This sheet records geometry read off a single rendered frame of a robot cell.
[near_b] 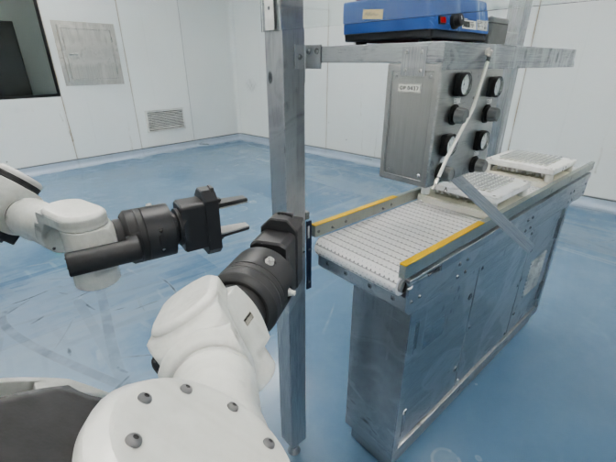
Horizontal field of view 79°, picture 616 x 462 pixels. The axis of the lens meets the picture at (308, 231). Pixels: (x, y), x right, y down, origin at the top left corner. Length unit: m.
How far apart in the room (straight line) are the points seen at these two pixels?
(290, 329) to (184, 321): 0.76
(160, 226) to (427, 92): 0.47
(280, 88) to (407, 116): 0.28
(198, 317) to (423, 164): 0.48
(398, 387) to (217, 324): 0.90
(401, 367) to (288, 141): 0.67
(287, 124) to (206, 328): 0.60
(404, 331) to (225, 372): 0.80
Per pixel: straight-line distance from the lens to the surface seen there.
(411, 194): 1.24
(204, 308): 0.32
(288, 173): 0.86
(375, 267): 0.85
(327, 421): 1.56
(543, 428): 1.76
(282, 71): 0.82
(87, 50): 5.61
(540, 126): 4.25
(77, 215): 0.62
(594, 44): 4.18
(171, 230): 0.63
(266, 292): 0.42
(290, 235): 0.51
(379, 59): 0.72
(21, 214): 0.79
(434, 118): 0.66
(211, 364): 0.28
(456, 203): 1.20
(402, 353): 1.08
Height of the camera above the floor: 1.22
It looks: 24 degrees down
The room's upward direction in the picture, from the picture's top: straight up
